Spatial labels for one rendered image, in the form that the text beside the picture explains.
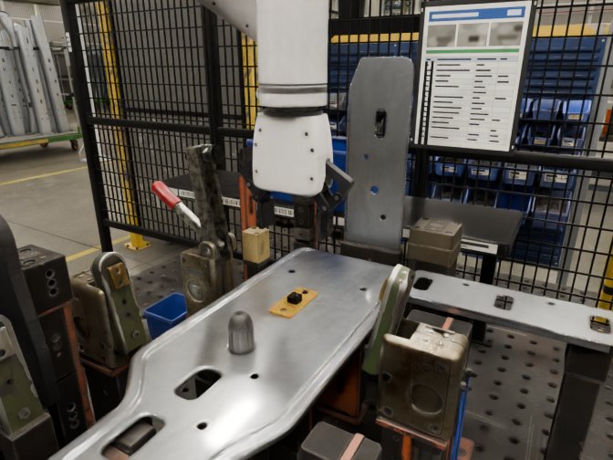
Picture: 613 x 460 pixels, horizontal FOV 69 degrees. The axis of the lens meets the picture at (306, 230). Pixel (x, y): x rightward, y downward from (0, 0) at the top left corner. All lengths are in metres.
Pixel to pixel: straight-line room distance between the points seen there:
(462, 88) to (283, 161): 0.58
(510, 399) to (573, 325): 0.37
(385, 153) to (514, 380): 0.56
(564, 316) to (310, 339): 0.36
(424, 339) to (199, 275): 0.37
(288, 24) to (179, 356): 0.40
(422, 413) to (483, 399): 0.47
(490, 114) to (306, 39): 0.60
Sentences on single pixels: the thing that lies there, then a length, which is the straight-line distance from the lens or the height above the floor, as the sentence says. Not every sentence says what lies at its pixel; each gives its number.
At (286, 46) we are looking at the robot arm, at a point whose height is 1.35.
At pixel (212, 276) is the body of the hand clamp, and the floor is 1.02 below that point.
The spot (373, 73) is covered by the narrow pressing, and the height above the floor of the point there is 1.31.
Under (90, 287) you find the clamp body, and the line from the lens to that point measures 0.61.
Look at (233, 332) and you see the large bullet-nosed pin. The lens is 0.55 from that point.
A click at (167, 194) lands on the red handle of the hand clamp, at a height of 1.13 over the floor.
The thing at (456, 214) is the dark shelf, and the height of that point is 1.03.
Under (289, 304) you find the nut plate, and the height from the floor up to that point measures 1.00.
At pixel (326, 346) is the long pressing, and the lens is 0.57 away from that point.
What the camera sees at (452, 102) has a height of 1.25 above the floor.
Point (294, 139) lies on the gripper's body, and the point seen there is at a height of 1.24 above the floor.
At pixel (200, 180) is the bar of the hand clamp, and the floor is 1.17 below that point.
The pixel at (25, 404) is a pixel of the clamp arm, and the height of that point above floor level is 1.01.
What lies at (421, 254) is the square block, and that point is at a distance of 0.81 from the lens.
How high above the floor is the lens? 1.32
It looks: 20 degrees down
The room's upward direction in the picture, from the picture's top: straight up
